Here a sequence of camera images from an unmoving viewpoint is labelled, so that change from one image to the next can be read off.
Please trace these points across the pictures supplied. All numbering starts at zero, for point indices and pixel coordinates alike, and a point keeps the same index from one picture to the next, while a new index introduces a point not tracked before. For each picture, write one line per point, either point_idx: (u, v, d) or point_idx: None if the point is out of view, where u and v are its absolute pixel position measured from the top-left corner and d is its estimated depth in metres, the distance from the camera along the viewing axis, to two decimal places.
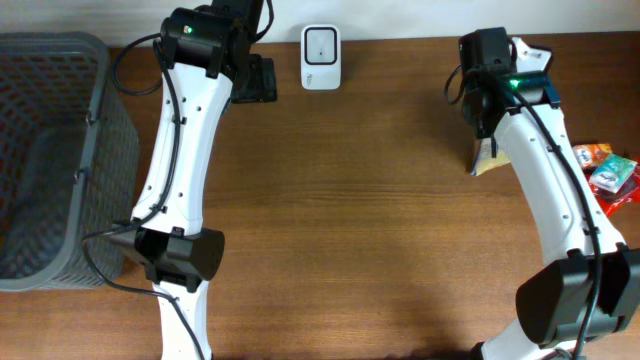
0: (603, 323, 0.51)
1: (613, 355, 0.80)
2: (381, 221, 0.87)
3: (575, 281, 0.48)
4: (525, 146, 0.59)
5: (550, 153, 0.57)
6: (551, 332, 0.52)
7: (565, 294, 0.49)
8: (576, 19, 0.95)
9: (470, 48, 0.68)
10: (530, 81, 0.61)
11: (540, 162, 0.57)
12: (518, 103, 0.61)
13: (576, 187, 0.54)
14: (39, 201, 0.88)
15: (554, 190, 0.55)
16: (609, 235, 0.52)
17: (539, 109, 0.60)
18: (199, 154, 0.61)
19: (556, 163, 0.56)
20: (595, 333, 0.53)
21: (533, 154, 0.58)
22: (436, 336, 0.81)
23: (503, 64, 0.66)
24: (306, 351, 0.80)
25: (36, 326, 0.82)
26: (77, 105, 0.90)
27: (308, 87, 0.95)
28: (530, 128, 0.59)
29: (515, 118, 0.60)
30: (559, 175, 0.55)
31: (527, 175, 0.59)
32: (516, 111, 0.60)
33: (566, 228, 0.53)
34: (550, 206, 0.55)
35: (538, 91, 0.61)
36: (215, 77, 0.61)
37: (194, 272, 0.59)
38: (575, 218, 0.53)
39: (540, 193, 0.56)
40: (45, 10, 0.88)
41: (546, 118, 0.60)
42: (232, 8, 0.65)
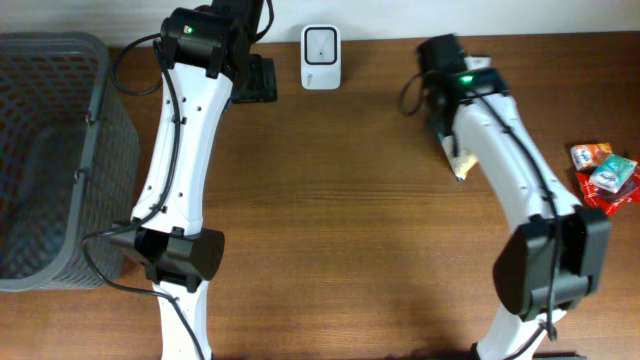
0: (573, 285, 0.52)
1: (613, 355, 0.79)
2: (381, 221, 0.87)
3: (538, 243, 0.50)
4: (480, 130, 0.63)
5: (503, 135, 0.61)
6: (528, 302, 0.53)
7: (531, 258, 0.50)
8: (576, 19, 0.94)
9: (425, 52, 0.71)
10: (482, 77, 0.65)
11: (495, 141, 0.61)
12: (471, 95, 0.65)
13: (528, 161, 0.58)
14: (39, 201, 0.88)
15: (513, 167, 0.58)
16: (567, 200, 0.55)
17: (491, 99, 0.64)
18: (199, 154, 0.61)
19: (509, 141, 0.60)
20: (569, 299, 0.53)
21: (489, 135, 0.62)
22: (436, 336, 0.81)
23: (456, 65, 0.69)
24: (306, 351, 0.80)
25: (36, 326, 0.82)
26: (77, 105, 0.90)
27: (309, 87, 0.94)
28: (484, 114, 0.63)
29: (469, 111, 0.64)
30: (515, 153, 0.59)
31: (482, 151, 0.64)
32: (470, 104, 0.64)
33: (524, 197, 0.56)
34: (511, 179, 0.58)
35: (489, 85, 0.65)
36: (215, 77, 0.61)
37: (194, 272, 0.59)
38: (531, 187, 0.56)
39: (500, 171, 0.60)
40: (46, 10, 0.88)
41: (497, 107, 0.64)
42: (232, 8, 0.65)
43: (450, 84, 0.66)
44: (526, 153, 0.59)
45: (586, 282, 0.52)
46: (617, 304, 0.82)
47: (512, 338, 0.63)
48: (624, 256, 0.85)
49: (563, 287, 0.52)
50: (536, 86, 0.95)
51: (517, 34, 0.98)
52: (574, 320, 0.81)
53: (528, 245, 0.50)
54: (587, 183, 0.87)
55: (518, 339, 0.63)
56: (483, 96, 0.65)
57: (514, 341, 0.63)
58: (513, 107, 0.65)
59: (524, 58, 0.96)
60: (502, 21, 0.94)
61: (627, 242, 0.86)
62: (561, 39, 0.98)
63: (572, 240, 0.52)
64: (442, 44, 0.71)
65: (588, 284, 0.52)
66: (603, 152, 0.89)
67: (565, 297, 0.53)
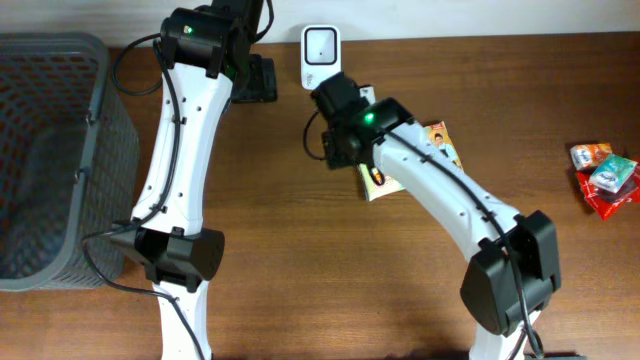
0: (538, 288, 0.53)
1: (613, 355, 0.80)
2: (381, 221, 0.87)
3: (494, 269, 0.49)
4: (401, 167, 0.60)
5: (423, 166, 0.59)
6: (505, 321, 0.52)
7: (493, 285, 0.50)
8: (577, 19, 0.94)
9: (322, 97, 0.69)
10: (381, 109, 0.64)
11: (420, 175, 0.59)
12: (379, 131, 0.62)
13: (458, 185, 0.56)
14: (39, 201, 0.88)
15: (446, 196, 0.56)
16: (505, 212, 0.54)
17: (400, 130, 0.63)
18: (199, 154, 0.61)
19: (432, 170, 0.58)
20: (539, 301, 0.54)
21: (411, 169, 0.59)
22: (436, 336, 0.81)
23: (356, 100, 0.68)
24: (306, 351, 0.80)
25: (36, 326, 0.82)
26: (76, 105, 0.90)
27: (309, 87, 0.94)
28: (398, 148, 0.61)
29: (381, 149, 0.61)
30: (443, 181, 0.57)
31: (412, 186, 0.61)
32: (382, 141, 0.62)
33: (466, 224, 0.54)
34: (446, 208, 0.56)
35: (393, 116, 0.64)
36: (215, 77, 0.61)
37: (194, 272, 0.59)
38: (470, 211, 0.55)
39: (433, 201, 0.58)
40: (45, 10, 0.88)
41: (405, 136, 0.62)
42: (232, 8, 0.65)
43: (351, 121, 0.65)
44: (452, 177, 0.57)
45: (549, 280, 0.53)
46: (617, 303, 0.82)
47: (500, 351, 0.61)
48: (624, 256, 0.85)
49: (530, 295, 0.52)
50: (536, 86, 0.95)
51: (517, 34, 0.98)
52: (575, 320, 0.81)
53: (486, 274, 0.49)
54: (587, 183, 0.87)
55: (505, 350, 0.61)
56: (383, 128, 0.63)
57: (502, 353, 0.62)
58: (424, 131, 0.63)
59: (524, 58, 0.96)
60: (502, 21, 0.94)
61: (628, 242, 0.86)
62: (561, 39, 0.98)
63: (527, 249, 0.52)
64: (328, 84, 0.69)
65: (552, 280, 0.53)
66: (603, 152, 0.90)
67: (536, 301, 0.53)
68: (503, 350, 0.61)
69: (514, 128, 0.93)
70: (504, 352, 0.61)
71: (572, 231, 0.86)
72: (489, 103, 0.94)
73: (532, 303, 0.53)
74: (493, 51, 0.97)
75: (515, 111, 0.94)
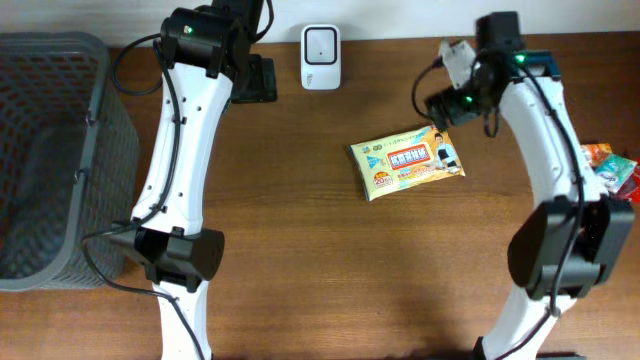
0: (586, 274, 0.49)
1: (613, 355, 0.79)
2: (381, 221, 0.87)
3: (559, 220, 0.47)
4: (523, 110, 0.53)
5: (546, 116, 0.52)
6: (535, 279, 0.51)
7: (547, 234, 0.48)
8: (576, 19, 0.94)
9: (483, 26, 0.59)
10: (534, 58, 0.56)
11: (534, 120, 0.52)
12: (521, 74, 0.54)
13: (565, 141, 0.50)
14: (39, 201, 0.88)
15: (548, 148, 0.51)
16: (596, 186, 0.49)
17: (539, 80, 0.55)
18: (199, 154, 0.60)
19: (550, 122, 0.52)
20: (576, 285, 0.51)
21: (528, 113, 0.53)
22: (436, 336, 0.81)
23: (515, 43, 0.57)
24: (306, 351, 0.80)
25: (36, 326, 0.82)
26: (76, 105, 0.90)
27: (309, 88, 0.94)
28: (530, 92, 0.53)
29: (517, 86, 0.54)
30: (551, 135, 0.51)
31: (520, 133, 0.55)
32: (520, 82, 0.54)
33: (554, 179, 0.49)
34: (542, 157, 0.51)
35: (541, 67, 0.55)
36: (215, 77, 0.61)
37: (194, 272, 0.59)
38: (564, 171, 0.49)
39: (534, 152, 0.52)
40: (46, 10, 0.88)
41: (547, 88, 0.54)
42: (232, 8, 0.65)
43: (503, 64, 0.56)
44: (564, 133, 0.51)
45: (599, 272, 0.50)
46: (617, 303, 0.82)
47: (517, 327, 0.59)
48: (624, 256, 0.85)
49: (574, 272, 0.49)
50: None
51: (517, 34, 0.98)
52: (575, 320, 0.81)
53: (549, 220, 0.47)
54: None
55: (523, 327, 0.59)
56: (535, 77, 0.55)
57: (518, 330, 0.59)
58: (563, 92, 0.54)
59: None
60: None
61: (628, 242, 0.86)
62: (561, 39, 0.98)
63: (596, 225, 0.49)
64: (498, 27, 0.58)
65: (600, 274, 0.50)
66: (604, 152, 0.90)
67: (574, 282, 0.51)
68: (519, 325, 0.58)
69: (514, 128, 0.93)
70: (521, 328, 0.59)
71: None
72: None
73: (567, 282, 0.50)
74: None
75: None
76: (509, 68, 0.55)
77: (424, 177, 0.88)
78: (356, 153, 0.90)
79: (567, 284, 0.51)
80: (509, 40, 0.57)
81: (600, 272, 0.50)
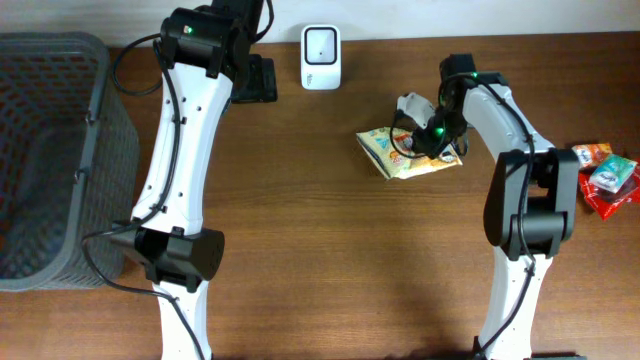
0: (549, 226, 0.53)
1: (613, 356, 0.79)
2: (381, 221, 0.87)
3: (514, 168, 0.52)
4: (479, 103, 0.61)
5: (498, 103, 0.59)
6: (507, 236, 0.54)
7: (507, 183, 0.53)
8: (576, 19, 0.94)
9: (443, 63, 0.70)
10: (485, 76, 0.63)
11: (489, 108, 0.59)
12: (475, 83, 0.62)
13: (513, 114, 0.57)
14: (39, 201, 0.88)
15: (502, 123, 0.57)
16: (544, 143, 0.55)
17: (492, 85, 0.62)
18: (199, 154, 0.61)
19: (501, 106, 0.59)
20: (545, 240, 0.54)
21: (484, 104, 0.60)
22: (436, 336, 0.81)
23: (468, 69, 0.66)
24: (305, 351, 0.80)
25: (36, 326, 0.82)
26: (76, 105, 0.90)
27: (308, 87, 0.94)
28: (482, 90, 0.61)
29: (471, 92, 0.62)
30: (505, 116, 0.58)
31: (480, 125, 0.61)
32: (474, 89, 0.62)
33: (509, 143, 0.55)
34: (497, 129, 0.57)
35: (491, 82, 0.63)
36: (215, 77, 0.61)
37: (194, 272, 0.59)
38: (516, 135, 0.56)
39: (490, 129, 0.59)
40: (46, 10, 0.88)
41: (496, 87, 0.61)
42: (232, 8, 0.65)
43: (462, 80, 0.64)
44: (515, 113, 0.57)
45: (562, 223, 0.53)
46: (617, 303, 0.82)
47: (505, 295, 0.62)
48: (624, 256, 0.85)
49: (537, 223, 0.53)
50: (537, 86, 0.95)
51: (517, 34, 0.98)
52: (575, 320, 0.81)
53: (506, 169, 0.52)
54: (587, 183, 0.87)
55: (511, 297, 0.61)
56: (489, 84, 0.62)
57: (507, 300, 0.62)
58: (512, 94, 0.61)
59: (523, 58, 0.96)
60: (501, 22, 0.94)
61: (628, 241, 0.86)
62: (561, 39, 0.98)
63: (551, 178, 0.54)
64: (458, 62, 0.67)
65: (565, 225, 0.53)
66: (604, 153, 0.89)
67: (542, 235, 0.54)
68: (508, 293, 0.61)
69: None
70: (509, 298, 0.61)
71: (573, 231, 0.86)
72: None
73: (536, 235, 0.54)
74: (493, 51, 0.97)
75: None
76: (467, 82, 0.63)
77: (422, 164, 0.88)
78: (362, 135, 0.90)
79: (537, 239, 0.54)
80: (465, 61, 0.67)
81: (564, 222, 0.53)
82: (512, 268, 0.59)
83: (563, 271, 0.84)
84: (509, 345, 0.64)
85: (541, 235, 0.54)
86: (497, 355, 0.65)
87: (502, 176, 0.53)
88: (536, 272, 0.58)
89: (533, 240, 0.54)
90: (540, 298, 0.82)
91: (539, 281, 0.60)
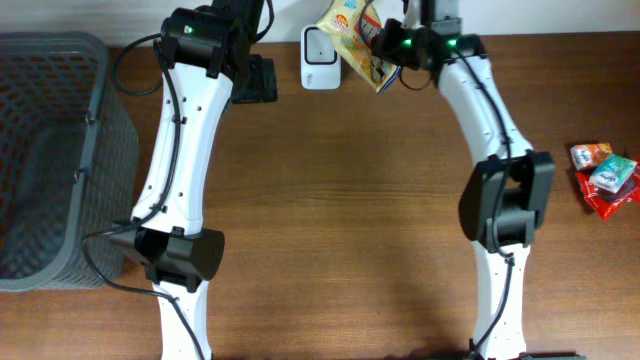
0: (522, 218, 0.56)
1: (612, 355, 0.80)
2: (381, 221, 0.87)
3: (491, 177, 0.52)
4: (457, 87, 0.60)
5: (477, 90, 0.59)
6: (483, 232, 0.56)
7: (485, 190, 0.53)
8: (577, 19, 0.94)
9: None
10: (465, 39, 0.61)
11: (468, 97, 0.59)
12: (453, 56, 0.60)
13: (492, 108, 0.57)
14: (39, 201, 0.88)
15: (481, 118, 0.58)
16: (523, 145, 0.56)
17: (470, 61, 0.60)
18: (199, 154, 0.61)
19: (481, 95, 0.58)
20: (519, 230, 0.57)
21: (462, 89, 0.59)
22: (436, 336, 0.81)
23: (450, 21, 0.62)
24: (305, 351, 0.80)
25: (36, 326, 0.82)
26: (76, 105, 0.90)
27: (309, 87, 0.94)
28: (463, 71, 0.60)
29: (451, 67, 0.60)
30: (485, 108, 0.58)
31: (458, 107, 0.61)
32: (452, 63, 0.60)
33: (487, 143, 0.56)
34: (476, 125, 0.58)
35: (470, 47, 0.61)
36: (216, 77, 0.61)
37: (193, 272, 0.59)
38: (494, 134, 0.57)
39: (470, 120, 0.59)
40: (45, 10, 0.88)
41: (477, 65, 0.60)
42: (232, 8, 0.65)
43: (439, 46, 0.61)
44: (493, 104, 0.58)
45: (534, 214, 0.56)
46: (617, 304, 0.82)
47: (491, 290, 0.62)
48: (624, 256, 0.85)
49: (510, 215, 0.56)
50: (537, 87, 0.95)
51: (516, 35, 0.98)
52: (575, 320, 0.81)
53: (483, 178, 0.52)
54: (587, 183, 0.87)
55: (497, 290, 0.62)
56: (468, 56, 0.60)
57: (492, 296, 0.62)
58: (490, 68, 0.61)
59: (523, 58, 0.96)
60: (501, 22, 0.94)
61: (627, 242, 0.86)
62: (562, 39, 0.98)
63: (526, 177, 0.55)
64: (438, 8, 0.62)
65: (537, 214, 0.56)
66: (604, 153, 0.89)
67: (515, 225, 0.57)
68: (493, 287, 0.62)
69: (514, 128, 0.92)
70: (496, 293, 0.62)
71: (573, 231, 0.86)
72: None
73: (509, 226, 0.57)
74: (493, 51, 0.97)
75: (516, 111, 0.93)
76: (445, 55, 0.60)
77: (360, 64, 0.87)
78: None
79: (511, 230, 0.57)
80: (445, 19, 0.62)
81: (535, 212, 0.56)
82: (493, 261, 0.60)
83: (563, 271, 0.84)
84: (504, 341, 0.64)
85: (515, 225, 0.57)
86: (493, 352, 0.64)
87: (479, 184, 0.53)
88: (516, 261, 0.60)
89: (508, 232, 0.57)
90: (539, 298, 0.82)
91: (520, 272, 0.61)
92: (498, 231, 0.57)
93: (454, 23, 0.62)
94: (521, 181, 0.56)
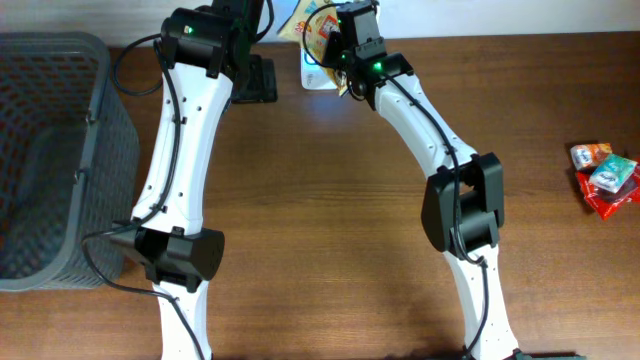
0: (483, 219, 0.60)
1: (613, 355, 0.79)
2: (381, 221, 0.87)
3: (443, 190, 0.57)
4: (394, 107, 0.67)
5: (413, 107, 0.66)
6: (450, 241, 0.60)
7: (441, 201, 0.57)
8: (575, 20, 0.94)
9: (347, 20, 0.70)
10: (389, 60, 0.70)
11: (405, 115, 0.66)
12: (383, 78, 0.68)
13: (430, 122, 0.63)
14: (39, 201, 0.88)
15: (421, 131, 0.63)
16: (466, 151, 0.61)
17: (401, 81, 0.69)
18: (199, 154, 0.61)
19: (418, 112, 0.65)
20: (483, 232, 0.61)
21: (398, 109, 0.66)
22: (436, 335, 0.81)
23: (373, 42, 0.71)
24: (305, 351, 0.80)
25: (36, 326, 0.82)
26: (76, 105, 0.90)
27: (308, 87, 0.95)
28: (396, 91, 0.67)
29: (382, 91, 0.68)
30: (422, 122, 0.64)
31: (400, 126, 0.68)
32: (383, 85, 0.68)
33: (432, 156, 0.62)
34: (419, 141, 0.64)
35: (396, 68, 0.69)
36: (216, 77, 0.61)
37: (194, 272, 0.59)
38: (437, 145, 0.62)
39: (412, 137, 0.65)
40: (46, 10, 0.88)
41: (404, 84, 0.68)
42: (232, 8, 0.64)
43: (366, 70, 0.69)
44: (428, 117, 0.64)
45: (494, 214, 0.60)
46: (617, 304, 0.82)
47: (472, 295, 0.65)
48: (624, 256, 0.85)
49: (471, 220, 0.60)
50: (536, 87, 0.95)
51: (515, 35, 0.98)
52: (575, 320, 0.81)
53: (436, 190, 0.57)
54: (587, 183, 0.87)
55: (477, 294, 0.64)
56: (396, 77, 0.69)
57: (474, 299, 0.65)
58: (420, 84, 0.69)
59: (523, 58, 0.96)
60: (500, 22, 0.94)
61: (628, 242, 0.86)
62: (560, 40, 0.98)
63: (477, 180, 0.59)
64: (362, 31, 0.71)
65: (496, 213, 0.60)
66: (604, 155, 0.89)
67: (478, 228, 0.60)
68: (472, 291, 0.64)
69: (514, 128, 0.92)
70: (476, 296, 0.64)
71: (573, 231, 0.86)
72: (490, 103, 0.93)
73: (474, 231, 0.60)
74: (493, 51, 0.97)
75: (516, 111, 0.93)
76: (376, 79, 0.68)
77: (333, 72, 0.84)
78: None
79: (476, 233, 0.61)
80: (367, 42, 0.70)
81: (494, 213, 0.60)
82: (467, 267, 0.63)
83: (564, 271, 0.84)
84: (494, 342, 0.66)
85: (478, 229, 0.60)
86: (487, 356, 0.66)
87: (434, 197, 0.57)
88: (488, 263, 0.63)
89: (474, 237, 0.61)
90: (540, 298, 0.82)
91: (496, 272, 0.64)
92: (464, 237, 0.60)
93: (375, 44, 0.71)
94: (474, 186, 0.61)
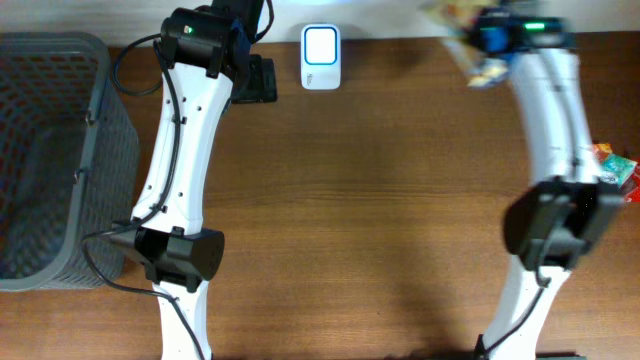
0: (572, 244, 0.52)
1: (612, 355, 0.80)
2: (381, 221, 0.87)
3: (549, 201, 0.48)
4: (532, 82, 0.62)
5: (554, 90, 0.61)
6: (526, 246, 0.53)
7: (540, 210, 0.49)
8: (579, 19, 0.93)
9: None
10: (551, 25, 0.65)
11: (540, 96, 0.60)
12: (527, 45, 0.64)
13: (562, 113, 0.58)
14: (39, 201, 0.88)
15: (550, 123, 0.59)
16: (592, 168, 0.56)
17: (545, 53, 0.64)
18: (199, 154, 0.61)
19: (558, 99, 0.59)
20: (564, 255, 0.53)
21: (535, 83, 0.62)
22: (436, 336, 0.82)
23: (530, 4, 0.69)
24: (306, 351, 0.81)
25: (36, 326, 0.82)
26: (76, 105, 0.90)
27: (308, 87, 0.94)
28: (541, 67, 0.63)
29: (529, 59, 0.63)
30: (555, 112, 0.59)
31: (529, 105, 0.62)
32: (529, 52, 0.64)
33: (553, 157, 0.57)
34: (546, 135, 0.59)
35: (553, 36, 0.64)
36: (216, 77, 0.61)
37: (194, 272, 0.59)
38: (563, 149, 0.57)
39: (537, 124, 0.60)
40: (46, 10, 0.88)
41: (556, 60, 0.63)
42: (232, 8, 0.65)
43: (517, 29, 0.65)
44: (567, 109, 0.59)
45: (586, 244, 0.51)
46: (617, 304, 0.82)
47: (517, 301, 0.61)
48: (624, 257, 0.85)
49: (561, 240, 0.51)
50: None
51: None
52: (575, 320, 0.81)
53: (543, 199, 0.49)
54: None
55: (522, 302, 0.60)
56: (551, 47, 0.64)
57: (518, 304, 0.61)
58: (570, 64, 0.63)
59: None
60: None
61: (628, 242, 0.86)
62: None
63: (589, 206, 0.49)
64: None
65: (588, 243, 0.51)
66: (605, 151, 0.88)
67: (562, 250, 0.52)
68: (520, 299, 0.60)
69: (514, 128, 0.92)
70: (522, 303, 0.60)
71: None
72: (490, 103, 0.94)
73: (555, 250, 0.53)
74: None
75: (516, 110, 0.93)
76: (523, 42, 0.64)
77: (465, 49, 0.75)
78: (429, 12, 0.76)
79: (557, 253, 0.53)
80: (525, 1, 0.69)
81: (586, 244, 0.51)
82: (528, 277, 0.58)
83: None
84: (514, 348, 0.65)
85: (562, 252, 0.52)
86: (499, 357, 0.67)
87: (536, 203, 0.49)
88: (551, 284, 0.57)
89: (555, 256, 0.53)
90: None
91: (552, 294, 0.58)
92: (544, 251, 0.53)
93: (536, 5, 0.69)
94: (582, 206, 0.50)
